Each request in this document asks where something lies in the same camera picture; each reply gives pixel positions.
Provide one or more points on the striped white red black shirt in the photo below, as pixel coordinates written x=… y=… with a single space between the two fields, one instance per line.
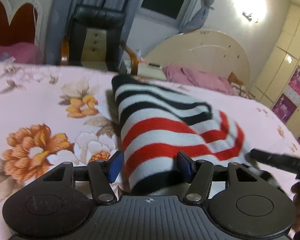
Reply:
x=157 y=123

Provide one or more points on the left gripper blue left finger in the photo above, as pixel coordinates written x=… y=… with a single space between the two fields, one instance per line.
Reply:
x=115 y=164

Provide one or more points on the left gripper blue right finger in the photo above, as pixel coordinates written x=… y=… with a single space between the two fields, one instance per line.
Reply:
x=186 y=165

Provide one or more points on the black leather wooden armchair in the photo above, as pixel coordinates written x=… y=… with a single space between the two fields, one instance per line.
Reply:
x=94 y=40

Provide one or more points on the pink floral bed sheet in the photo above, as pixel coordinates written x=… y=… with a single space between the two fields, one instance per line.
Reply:
x=49 y=115

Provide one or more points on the magenta pillow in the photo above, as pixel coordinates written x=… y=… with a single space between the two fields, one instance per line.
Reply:
x=24 y=53

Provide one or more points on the glowing wall lamp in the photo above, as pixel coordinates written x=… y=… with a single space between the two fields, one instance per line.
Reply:
x=250 y=11

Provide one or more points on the crumpled pink blanket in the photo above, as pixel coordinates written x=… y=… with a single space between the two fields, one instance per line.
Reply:
x=231 y=85

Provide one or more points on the cream wardrobe with purple posters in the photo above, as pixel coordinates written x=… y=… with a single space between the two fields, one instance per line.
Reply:
x=278 y=85

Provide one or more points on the grey-blue left curtain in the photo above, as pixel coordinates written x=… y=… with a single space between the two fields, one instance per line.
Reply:
x=101 y=14

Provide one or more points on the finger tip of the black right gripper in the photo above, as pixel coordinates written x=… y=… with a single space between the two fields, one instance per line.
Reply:
x=281 y=161

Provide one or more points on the cream bedside table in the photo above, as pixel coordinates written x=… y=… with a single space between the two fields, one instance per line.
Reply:
x=152 y=71

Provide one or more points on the grey-blue tied right curtain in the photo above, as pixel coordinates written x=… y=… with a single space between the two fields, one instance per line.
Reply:
x=200 y=17

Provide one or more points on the red heart-shaped headboard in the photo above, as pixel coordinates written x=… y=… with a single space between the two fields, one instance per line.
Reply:
x=21 y=23

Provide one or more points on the cream round headboard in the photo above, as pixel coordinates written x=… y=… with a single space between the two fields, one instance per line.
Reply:
x=209 y=51

